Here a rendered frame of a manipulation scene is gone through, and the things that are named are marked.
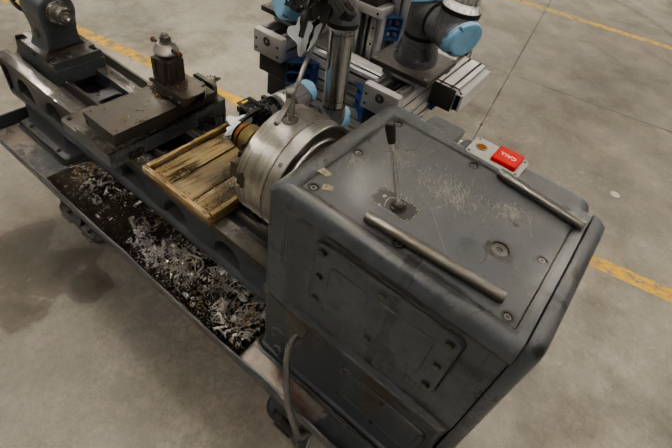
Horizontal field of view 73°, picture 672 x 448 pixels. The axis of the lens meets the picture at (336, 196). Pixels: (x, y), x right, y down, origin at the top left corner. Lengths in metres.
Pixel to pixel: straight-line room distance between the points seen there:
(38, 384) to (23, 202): 1.04
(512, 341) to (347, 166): 0.46
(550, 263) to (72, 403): 1.77
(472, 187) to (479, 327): 0.33
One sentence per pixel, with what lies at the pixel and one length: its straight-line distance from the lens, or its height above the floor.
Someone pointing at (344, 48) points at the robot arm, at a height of 1.24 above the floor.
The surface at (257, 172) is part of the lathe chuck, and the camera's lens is 1.08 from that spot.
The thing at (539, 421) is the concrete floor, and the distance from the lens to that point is 2.29.
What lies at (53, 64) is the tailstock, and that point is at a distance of 2.00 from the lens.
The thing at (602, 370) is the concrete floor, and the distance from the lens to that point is 2.57.
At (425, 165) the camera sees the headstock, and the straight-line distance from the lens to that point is 1.03.
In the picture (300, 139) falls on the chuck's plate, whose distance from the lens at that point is 1.06.
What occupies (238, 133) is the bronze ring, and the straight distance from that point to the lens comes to 1.28.
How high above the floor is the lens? 1.88
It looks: 44 degrees down
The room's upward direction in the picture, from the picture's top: 10 degrees clockwise
